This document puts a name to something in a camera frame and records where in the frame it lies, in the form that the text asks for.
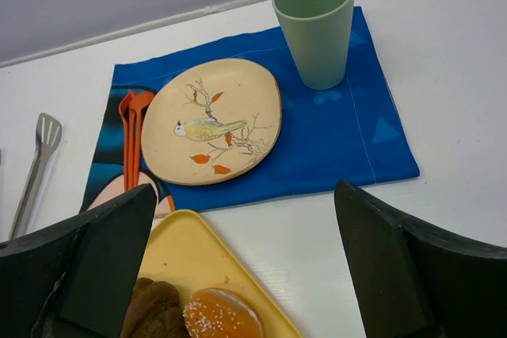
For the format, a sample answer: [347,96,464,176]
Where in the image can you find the beige bird pattern plate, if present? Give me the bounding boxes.
[141,59,282,186]

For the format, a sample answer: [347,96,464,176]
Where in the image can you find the green plastic cup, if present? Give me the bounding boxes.
[272,0,354,90]

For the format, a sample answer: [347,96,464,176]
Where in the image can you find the blue printed cloth placemat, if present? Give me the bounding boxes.
[82,7,420,214]

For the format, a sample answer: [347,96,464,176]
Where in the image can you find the brown chocolate croissant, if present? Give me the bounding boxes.
[120,277,189,338]

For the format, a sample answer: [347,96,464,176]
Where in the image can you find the orange plastic fork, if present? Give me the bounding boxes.
[118,90,134,191]

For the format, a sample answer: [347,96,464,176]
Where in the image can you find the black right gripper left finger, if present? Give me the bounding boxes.
[1,184,157,337]

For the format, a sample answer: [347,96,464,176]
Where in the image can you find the orange plastic spoon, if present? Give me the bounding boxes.
[129,91,154,188]

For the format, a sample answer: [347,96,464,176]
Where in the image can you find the yellow plastic tray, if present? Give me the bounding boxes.
[139,210,302,338]

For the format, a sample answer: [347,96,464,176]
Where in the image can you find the silver metal tongs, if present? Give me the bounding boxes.
[9,112,63,240]

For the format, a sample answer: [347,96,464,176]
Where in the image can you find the orange glazed sesame bun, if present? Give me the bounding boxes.
[183,287,266,338]

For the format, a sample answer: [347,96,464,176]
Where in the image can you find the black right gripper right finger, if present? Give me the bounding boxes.
[334,180,506,337]

